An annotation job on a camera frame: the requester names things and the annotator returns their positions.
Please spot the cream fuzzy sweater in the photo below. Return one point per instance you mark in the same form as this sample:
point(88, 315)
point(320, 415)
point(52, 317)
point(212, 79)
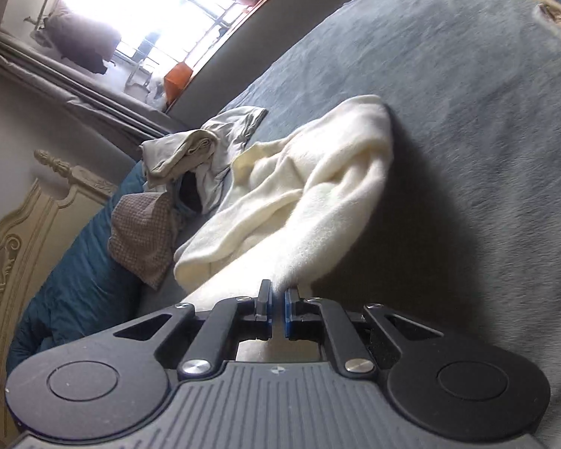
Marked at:
point(308, 196)

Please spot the white shirt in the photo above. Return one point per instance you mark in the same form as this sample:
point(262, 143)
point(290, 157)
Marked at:
point(236, 126)

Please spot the beige folded garment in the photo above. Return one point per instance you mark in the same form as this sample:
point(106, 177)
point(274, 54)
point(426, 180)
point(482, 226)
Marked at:
point(177, 154)

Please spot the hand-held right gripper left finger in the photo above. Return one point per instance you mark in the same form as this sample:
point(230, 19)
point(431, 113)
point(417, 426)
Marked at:
point(266, 311)

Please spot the orange bag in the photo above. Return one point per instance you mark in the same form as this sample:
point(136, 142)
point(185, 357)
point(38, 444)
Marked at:
point(177, 82)

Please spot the dark hanging garment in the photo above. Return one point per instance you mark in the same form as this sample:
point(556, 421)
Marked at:
point(82, 37)

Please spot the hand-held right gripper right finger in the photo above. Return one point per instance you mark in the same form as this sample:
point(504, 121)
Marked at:
point(289, 313)

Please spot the barred window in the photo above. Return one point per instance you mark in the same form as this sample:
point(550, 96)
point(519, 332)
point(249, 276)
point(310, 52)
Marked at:
point(182, 14)

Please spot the checkered pillow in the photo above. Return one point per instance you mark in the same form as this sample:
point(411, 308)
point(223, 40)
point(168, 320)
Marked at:
point(142, 238)

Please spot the cream carved headboard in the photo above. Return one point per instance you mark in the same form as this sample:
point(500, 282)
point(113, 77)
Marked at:
point(14, 243)

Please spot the blue pillow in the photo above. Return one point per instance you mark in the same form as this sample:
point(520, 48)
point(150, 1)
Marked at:
point(79, 280)

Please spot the grey curtain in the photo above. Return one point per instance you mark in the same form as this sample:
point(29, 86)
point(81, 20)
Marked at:
point(75, 89)

